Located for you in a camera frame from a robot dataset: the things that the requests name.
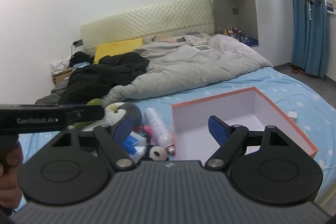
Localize blue white plastic bag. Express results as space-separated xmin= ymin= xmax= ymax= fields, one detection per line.
xmin=123 ymin=131 xmax=147 ymax=163

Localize small panda plush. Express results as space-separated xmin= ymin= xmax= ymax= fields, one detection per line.
xmin=143 ymin=144 xmax=168 ymax=161

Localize person's left hand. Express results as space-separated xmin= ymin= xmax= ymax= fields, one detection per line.
xmin=1 ymin=142 xmax=23 ymax=209

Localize grey white penguin plush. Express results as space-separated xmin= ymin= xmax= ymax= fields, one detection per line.
xmin=81 ymin=102 xmax=142 ymax=131

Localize green plush stem toy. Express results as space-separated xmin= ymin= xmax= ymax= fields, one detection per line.
xmin=73 ymin=98 xmax=105 ymax=130

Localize pink hair accessory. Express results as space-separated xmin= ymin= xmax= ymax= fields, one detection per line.
xmin=140 ymin=126 xmax=153 ymax=144

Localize orange cardboard box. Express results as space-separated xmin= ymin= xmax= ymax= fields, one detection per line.
xmin=172 ymin=88 xmax=318 ymax=162

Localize white spray can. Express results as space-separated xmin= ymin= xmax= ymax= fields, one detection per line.
xmin=144 ymin=107 xmax=175 ymax=155

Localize black clothing pile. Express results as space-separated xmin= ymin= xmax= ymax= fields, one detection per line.
xmin=58 ymin=52 xmax=150 ymax=105

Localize grey duvet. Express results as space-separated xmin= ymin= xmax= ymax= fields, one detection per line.
xmin=102 ymin=35 xmax=272 ymax=106

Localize yellow pillow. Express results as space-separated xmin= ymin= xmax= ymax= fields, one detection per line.
xmin=93 ymin=38 xmax=143 ymax=64

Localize bottles on shelf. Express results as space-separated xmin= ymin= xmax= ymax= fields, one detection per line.
xmin=223 ymin=27 xmax=250 ymax=43

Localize blue curtain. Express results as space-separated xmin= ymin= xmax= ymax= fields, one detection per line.
xmin=291 ymin=0 xmax=329 ymax=78

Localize cream padded headboard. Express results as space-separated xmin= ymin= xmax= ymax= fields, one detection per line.
xmin=80 ymin=0 xmax=215 ymax=56

